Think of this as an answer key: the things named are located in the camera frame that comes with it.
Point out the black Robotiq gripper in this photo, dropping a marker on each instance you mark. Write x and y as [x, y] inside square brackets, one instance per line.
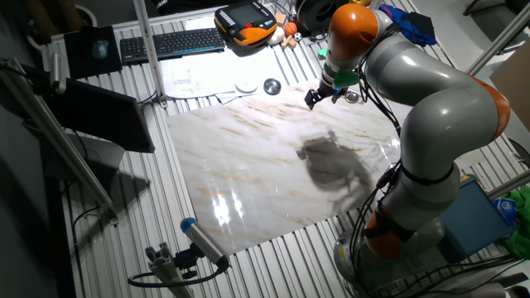
[329, 90]

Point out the small metal cup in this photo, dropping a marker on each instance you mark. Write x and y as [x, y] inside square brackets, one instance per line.
[352, 97]

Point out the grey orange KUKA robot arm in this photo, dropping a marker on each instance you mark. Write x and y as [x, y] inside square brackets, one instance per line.
[447, 116]

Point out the round steel dish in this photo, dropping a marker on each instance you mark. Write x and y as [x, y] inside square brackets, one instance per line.
[272, 86]

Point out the small soccer ball toy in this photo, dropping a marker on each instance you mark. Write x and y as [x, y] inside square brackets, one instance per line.
[297, 37]

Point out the wooden toy block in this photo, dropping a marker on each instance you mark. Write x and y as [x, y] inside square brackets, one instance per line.
[288, 41]
[280, 18]

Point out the printed white paper sheet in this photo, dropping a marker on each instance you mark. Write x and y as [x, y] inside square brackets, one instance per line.
[194, 76]
[256, 66]

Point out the small orange basketball toy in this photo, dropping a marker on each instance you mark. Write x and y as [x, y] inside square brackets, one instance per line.
[290, 28]

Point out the white egg shaped ball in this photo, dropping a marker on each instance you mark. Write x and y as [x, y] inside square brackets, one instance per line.
[276, 36]

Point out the white ceramic saucer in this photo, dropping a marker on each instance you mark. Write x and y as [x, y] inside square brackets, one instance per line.
[246, 86]

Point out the black filament spool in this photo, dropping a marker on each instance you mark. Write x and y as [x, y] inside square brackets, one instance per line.
[319, 16]

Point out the glossy marble pattern sheet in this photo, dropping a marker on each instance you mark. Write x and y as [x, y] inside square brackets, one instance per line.
[256, 165]

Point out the gold foil wrapped object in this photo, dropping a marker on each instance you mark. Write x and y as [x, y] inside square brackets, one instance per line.
[360, 2]

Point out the orange black teach pendant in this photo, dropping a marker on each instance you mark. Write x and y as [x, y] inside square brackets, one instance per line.
[246, 20]

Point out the blue cloth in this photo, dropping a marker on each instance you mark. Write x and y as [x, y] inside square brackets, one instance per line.
[414, 27]

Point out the black computer keyboard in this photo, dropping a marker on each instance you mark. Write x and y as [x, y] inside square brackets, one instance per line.
[174, 44]

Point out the brown cardboard panel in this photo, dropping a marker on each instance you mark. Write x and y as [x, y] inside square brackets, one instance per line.
[513, 91]

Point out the blue plastic box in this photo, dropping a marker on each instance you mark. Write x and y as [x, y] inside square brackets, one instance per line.
[472, 219]

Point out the blue printed bag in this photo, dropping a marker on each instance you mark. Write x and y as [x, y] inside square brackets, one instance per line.
[505, 209]

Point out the black flat monitor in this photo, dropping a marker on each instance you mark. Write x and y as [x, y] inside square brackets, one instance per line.
[107, 116]

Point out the grey computer mouse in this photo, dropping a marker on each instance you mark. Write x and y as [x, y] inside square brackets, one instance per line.
[100, 49]

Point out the grey monitor stand base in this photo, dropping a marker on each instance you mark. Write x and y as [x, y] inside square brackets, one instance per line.
[101, 155]

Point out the green cloth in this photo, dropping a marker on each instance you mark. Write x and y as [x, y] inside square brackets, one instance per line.
[521, 236]

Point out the black mouse pad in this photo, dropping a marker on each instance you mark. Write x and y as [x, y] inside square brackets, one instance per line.
[78, 58]

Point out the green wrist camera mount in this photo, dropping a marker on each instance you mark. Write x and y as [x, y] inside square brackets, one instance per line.
[345, 78]

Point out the aluminium frame post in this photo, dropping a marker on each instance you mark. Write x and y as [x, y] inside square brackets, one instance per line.
[511, 184]
[150, 49]
[499, 41]

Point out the grey camera with blue cap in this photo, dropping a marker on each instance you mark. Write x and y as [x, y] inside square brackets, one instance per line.
[205, 242]

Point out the short aluminium profile mount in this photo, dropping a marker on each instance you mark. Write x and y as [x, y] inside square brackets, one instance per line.
[165, 269]

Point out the slanted aluminium camera stand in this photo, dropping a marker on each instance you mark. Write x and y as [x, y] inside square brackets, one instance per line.
[62, 145]

